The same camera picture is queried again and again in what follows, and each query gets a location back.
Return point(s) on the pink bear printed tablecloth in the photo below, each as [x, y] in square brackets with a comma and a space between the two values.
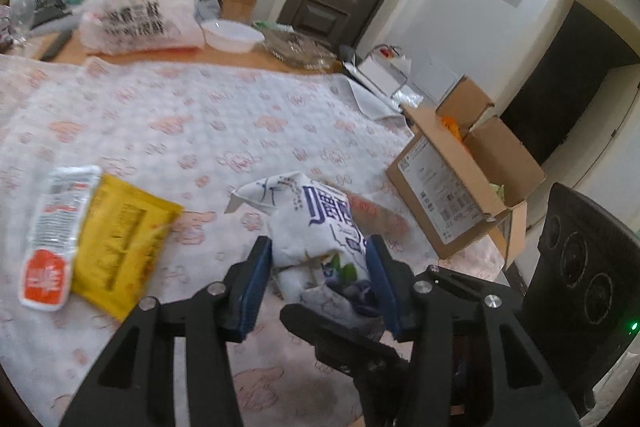
[200, 132]

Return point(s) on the white blueberry print packet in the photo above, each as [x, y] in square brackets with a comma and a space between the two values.
[310, 227]

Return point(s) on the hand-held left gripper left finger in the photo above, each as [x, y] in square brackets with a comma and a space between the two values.
[254, 294]

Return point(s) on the white packet with orange label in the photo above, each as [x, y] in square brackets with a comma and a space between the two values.
[55, 237]

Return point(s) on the white wall panel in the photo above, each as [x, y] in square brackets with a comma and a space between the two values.
[440, 77]

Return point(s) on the white bowl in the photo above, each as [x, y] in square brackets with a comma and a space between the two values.
[232, 36]

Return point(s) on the brown cardboard box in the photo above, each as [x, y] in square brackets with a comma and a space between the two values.
[445, 192]

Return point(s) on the yellow snack packet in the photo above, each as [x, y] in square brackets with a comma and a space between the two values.
[120, 242]

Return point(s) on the silver tissue box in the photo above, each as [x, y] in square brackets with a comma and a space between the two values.
[380, 72]

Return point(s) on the wooden sofa armrest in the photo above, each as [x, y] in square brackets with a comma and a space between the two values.
[239, 1]

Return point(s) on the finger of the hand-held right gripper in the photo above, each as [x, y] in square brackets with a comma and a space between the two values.
[340, 339]

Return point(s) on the green trash bin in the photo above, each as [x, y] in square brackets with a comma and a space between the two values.
[263, 25]

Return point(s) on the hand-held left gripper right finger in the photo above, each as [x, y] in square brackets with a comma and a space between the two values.
[381, 289]

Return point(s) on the white printed plastic bag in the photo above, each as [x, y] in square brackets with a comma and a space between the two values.
[140, 12]

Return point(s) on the glass ashtray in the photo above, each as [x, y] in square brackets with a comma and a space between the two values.
[300, 49]

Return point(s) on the black remote control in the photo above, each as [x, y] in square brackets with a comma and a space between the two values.
[57, 46]

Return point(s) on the wine glass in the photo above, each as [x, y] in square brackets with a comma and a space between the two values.
[21, 19]

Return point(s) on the clear red label biscuit packet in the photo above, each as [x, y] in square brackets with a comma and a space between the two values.
[380, 217]

